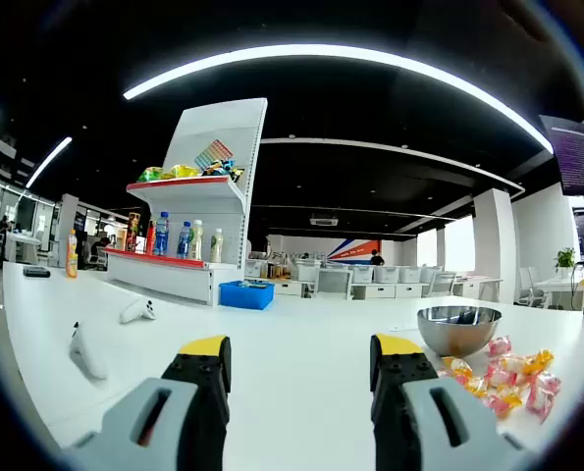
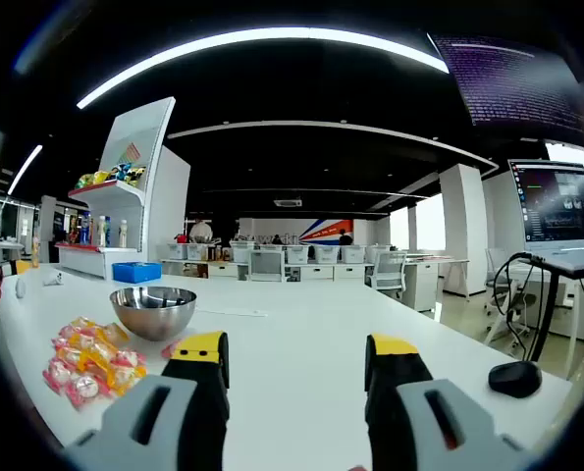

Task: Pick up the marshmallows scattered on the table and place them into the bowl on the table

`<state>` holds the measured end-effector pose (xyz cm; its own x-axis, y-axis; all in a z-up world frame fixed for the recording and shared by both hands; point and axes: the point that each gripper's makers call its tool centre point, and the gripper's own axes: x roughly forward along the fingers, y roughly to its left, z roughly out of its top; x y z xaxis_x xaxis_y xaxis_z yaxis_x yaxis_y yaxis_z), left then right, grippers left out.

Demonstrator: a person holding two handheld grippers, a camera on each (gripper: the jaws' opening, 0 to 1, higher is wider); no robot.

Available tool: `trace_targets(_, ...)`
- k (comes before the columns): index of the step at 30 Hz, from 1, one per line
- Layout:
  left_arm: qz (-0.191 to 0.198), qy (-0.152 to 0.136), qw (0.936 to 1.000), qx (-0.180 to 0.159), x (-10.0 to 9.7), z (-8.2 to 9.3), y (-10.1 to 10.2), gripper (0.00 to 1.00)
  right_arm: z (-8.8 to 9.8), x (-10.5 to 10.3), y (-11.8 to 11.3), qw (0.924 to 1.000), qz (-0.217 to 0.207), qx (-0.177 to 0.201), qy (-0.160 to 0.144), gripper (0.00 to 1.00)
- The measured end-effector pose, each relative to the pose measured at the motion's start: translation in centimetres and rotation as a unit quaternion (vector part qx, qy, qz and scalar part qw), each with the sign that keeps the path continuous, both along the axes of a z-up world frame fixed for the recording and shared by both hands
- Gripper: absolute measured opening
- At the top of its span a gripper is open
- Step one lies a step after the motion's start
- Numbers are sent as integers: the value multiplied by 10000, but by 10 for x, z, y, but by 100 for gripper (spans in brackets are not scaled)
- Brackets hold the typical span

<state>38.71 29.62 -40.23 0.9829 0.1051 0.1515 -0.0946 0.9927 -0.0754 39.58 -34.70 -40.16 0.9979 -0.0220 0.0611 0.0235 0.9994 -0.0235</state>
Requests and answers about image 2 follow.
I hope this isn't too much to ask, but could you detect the row of white storage bins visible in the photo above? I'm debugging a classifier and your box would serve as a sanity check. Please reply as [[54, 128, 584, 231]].
[[166, 242, 396, 266]]

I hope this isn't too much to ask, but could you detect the black computer mouse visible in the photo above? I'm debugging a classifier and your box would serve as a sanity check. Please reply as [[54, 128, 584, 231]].
[[487, 361, 543, 399]]

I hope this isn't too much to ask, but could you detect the silver laptop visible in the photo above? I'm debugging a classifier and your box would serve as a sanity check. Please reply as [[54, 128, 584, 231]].
[[506, 158, 584, 274]]

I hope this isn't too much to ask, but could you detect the pile of snack bags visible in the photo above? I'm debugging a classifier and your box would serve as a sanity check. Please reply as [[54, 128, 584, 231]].
[[74, 164, 147, 191]]

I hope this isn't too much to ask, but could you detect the white display shelf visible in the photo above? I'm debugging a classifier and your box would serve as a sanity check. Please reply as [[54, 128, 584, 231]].
[[54, 96, 177, 282]]

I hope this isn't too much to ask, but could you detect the white table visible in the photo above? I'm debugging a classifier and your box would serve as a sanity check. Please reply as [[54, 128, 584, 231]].
[[0, 262, 575, 471]]

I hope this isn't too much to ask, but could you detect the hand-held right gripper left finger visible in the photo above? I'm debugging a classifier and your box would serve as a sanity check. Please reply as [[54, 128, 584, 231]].
[[65, 330, 232, 471]]

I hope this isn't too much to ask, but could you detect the large dark monitor screen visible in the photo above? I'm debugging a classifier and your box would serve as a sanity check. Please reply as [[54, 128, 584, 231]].
[[427, 32, 584, 153]]

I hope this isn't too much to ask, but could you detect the steel bowl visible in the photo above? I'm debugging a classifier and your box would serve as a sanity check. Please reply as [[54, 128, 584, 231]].
[[109, 286, 198, 342]]

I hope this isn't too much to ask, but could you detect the grey standing desk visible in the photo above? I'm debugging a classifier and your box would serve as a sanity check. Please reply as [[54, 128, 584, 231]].
[[516, 249, 584, 364]]

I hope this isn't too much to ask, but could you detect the blue plastic tray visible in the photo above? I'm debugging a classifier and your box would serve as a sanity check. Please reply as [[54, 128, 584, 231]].
[[111, 261, 163, 285]]

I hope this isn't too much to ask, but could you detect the pile of marshmallow packets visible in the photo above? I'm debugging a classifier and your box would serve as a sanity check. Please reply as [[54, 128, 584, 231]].
[[42, 316, 183, 412]]

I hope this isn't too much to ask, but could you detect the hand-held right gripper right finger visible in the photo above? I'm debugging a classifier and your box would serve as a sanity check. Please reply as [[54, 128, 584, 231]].
[[363, 333, 533, 471]]

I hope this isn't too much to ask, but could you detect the curved ceiling light strip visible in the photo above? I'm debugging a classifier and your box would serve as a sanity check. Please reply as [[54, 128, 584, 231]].
[[77, 26, 450, 110]]

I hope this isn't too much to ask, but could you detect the red and blue wall banner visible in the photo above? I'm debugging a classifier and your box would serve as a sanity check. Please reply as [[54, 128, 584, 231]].
[[298, 219, 355, 245]]

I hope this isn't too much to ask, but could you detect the row of drink bottles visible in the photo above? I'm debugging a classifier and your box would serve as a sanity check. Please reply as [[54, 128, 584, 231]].
[[67, 210, 130, 248]]

